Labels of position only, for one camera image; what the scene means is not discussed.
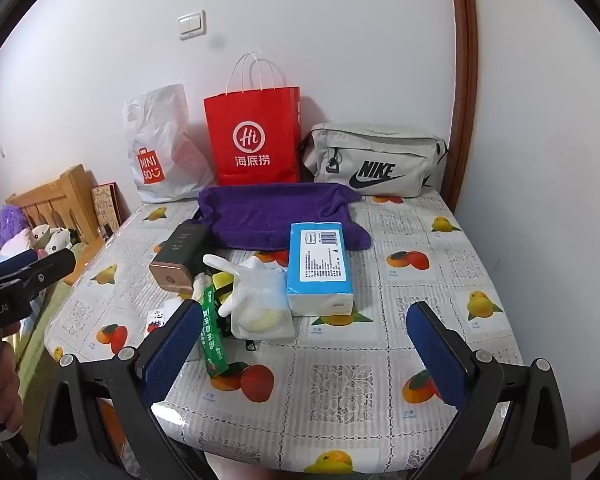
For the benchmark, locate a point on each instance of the white sponge block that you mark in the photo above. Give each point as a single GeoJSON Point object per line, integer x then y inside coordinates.
{"type": "Point", "coordinates": [265, 310]}

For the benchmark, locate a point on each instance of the small white printed sachet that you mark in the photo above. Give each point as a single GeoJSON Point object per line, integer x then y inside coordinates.
{"type": "Point", "coordinates": [162, 317]}

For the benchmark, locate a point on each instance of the brown wooden door frame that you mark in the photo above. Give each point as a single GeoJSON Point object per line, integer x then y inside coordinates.
{"type": "Point", "coordinates": [462, 85]}

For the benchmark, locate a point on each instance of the white wall light switch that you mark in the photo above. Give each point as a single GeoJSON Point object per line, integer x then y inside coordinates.
{"type": "Point", "coordinates": [192, 24]}

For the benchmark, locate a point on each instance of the wooden headboard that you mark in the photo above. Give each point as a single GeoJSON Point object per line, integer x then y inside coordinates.
{"type": "Point", "coordinates": [55, 195]}

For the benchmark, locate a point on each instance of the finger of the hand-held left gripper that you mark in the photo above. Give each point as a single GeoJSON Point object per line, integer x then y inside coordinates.
{"type": "Point", "coordinates": [15, 262]}
{"type": "Point", "coordinates": [40, 276]}

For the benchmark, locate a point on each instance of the white plastic shopping bag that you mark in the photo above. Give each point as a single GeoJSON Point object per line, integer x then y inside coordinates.
{"type": "Point", "coordinates": [160, 145]}

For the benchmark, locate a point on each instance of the fruit print tablecloth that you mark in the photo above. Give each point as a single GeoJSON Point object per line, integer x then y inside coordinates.
{"type": "Point", "coordinates": [340, 360]}

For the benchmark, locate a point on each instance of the green packet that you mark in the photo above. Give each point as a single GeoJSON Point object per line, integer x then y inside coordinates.
{"type": "Point", "coordinates": [214, 340]}

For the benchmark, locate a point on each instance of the knotted white tissue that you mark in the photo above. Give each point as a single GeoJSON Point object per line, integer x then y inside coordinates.
{"type": "Point", "coordinates": [200, 290]}

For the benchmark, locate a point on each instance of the pastel striped pillow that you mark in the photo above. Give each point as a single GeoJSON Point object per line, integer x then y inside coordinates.
{"type": "Point", "coordinates": [10, 252]}

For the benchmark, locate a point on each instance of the blue tissue pack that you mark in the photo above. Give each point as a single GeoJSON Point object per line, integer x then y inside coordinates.
{"type": "Point", "coordinates": [320, 270]}

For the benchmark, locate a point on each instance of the yellow pouch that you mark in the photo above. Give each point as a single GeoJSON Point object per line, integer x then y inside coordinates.
{"type": "Point", "coordinates": [224, 280]}

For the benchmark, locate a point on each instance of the red paper carrier bag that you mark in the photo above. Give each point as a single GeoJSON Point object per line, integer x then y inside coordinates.
{"type": "Point", "coordinates": [252, 140]}

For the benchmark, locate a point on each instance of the purple fluffy plush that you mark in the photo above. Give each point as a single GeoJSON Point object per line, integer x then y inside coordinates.
{"type": "Point", "coordinates": [11, 222]}

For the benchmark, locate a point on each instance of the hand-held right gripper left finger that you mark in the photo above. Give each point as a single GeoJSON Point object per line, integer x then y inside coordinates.
{"type": "Point", "coordinates": [172, 355]}

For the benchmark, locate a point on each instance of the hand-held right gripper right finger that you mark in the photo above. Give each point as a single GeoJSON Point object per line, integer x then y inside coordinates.
{"type": "Point", "coordinates": [440, 360]}

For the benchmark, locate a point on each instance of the green blanket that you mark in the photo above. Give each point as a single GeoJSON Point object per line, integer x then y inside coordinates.
{"type": "Point", "coordinates": [55, 310]}

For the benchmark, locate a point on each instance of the purple towel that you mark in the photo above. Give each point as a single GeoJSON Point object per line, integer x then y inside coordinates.
{"type": "Point", "coordinates": [265, 215]}

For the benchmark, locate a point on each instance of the person's left hand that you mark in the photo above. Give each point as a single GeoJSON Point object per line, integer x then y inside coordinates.
{"type": "Point", "coordinates": [7, 385]}

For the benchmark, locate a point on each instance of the grey waist bag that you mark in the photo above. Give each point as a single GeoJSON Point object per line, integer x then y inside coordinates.
{"type": "Point", "coordinates": [375, 160]}

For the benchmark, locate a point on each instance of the white spotted plush toy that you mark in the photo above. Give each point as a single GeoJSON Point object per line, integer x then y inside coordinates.
{"type": "Point", "coordinates": [60, 242]}
{"type": "Point", "coordinates": [39, 237]}

